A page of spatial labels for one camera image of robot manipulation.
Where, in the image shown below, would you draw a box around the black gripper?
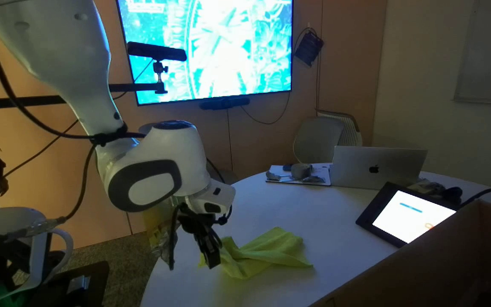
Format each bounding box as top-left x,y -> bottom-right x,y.
178,202 -> 232,267

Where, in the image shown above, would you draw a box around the yellow-green towel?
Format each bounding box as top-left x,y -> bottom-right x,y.
219,226 -> 312,279

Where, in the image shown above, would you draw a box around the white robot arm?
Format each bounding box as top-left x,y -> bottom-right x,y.
0,0 -> 236,267

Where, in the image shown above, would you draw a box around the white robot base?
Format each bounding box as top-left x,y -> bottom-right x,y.
0,206 -> 74,303

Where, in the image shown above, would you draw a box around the cardboard box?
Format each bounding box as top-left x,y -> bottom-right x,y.
312,201 -> 491,307

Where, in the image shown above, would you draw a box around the papers on table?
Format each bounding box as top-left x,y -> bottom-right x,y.
266,163 -> 331,185

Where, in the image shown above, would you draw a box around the silver laptop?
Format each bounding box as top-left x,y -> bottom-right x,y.
331,144 -> 428,189

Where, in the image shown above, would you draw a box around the black tablet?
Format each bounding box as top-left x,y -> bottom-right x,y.
357,182 -> 456,247

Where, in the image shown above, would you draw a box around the white chair at wall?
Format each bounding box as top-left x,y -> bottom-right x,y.
294,110 -> 364,163

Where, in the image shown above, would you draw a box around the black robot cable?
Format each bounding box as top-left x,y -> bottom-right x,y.
0,0 -> 145,143

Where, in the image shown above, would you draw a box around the wall television screen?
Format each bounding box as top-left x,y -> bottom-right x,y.
116,0 -> 294,105

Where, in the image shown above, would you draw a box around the black camera on boom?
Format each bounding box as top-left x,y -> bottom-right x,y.
0,42 -> 188,108

